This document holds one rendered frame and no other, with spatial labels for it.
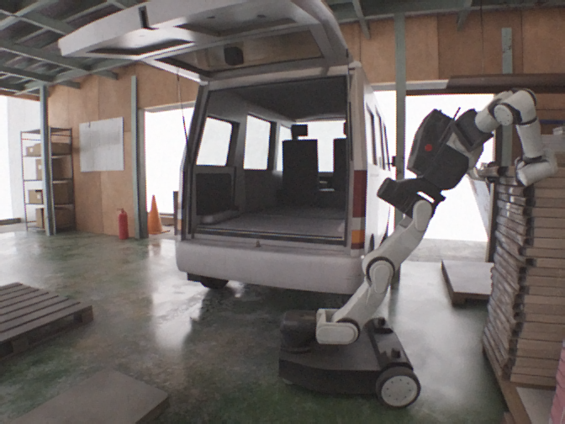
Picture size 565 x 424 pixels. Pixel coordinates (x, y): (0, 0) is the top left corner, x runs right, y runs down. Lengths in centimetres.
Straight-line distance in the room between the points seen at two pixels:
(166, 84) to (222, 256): 369
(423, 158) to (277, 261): 114
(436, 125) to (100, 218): 592
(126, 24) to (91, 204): 543
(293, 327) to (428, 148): 106
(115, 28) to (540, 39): 410
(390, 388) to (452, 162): 105
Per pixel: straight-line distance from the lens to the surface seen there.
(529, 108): 129
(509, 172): 162
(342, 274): 211
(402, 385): 166
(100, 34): 173
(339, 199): 400
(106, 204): 644
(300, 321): 169
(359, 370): 164
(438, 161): 159
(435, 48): 431
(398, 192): 158
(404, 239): 162
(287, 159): 421
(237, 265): 233
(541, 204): 167
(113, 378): 163
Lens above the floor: 105
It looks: 7 degrees down
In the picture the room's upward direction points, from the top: straight up
